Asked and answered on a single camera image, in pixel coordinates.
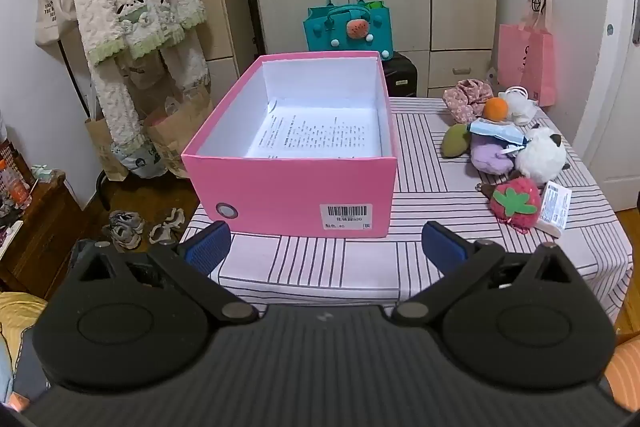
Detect printed paper sheet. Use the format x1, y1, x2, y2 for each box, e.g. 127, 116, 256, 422
246, 100, 383, 158

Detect blue tissue pack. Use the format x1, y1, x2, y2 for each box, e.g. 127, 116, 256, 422
467, 118, 531, 148

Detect pink floral scrunchie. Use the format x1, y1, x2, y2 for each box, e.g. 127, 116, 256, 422
442, 78, 493, 124

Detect pink shopping bag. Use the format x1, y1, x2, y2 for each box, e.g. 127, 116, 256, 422
496, 0, 557, 107

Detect pink cardboard box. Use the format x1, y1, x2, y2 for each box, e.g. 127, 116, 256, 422
181, 51, 399, 239

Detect small white packet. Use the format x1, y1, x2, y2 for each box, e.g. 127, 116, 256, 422
536, 180, 572, 239

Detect brown paper bag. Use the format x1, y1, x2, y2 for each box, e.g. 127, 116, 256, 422
145, 84, 215, 178
84, 114, 131, 182

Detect brown paper bags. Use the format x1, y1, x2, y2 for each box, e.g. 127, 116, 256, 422
90, 32, 211, 170

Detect purple plush toy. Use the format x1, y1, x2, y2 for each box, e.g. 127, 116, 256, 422
470, 134, 516, 173

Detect wooden side table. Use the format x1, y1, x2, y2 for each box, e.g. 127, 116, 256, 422
0, 172, 83, 298

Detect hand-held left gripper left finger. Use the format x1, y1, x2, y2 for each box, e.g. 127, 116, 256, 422
72, 221, 260, 327

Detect red strawberry plush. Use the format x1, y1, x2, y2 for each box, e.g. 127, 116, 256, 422
489, 177, 543, 228

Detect teal felt handbag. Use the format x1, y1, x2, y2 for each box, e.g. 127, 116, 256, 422
302, 0, 394, 61

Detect white door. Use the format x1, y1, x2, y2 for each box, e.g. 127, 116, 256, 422
575, 0, 640, 213

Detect yellow quilted cloth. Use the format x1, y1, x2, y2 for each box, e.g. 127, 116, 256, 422
0, 292, 48, 403

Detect black suitcase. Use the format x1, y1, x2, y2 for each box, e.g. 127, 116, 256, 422
382, 51, 418, 98

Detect green plush toy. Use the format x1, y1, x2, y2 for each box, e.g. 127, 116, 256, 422
442, 123, 472, 157

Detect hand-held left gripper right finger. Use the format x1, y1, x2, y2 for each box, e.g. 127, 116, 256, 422
390, 221, 577, 328

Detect striped tablecloth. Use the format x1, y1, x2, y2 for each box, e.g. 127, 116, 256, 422
177, 96, 633, 323

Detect orange label bottle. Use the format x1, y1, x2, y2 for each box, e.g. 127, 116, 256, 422
0, 160, 32, 208

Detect grey sneaker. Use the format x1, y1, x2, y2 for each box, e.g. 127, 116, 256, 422
149, 207, 186, 245
102, 210, 146, 250

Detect white plush cat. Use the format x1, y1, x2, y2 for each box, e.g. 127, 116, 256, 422
514, 121, 568, 183

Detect orange plush ball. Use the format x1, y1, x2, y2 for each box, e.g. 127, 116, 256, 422
482, 97, 509, 122

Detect black clothes rack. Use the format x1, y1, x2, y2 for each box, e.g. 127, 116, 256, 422
30, 0, 116, 213

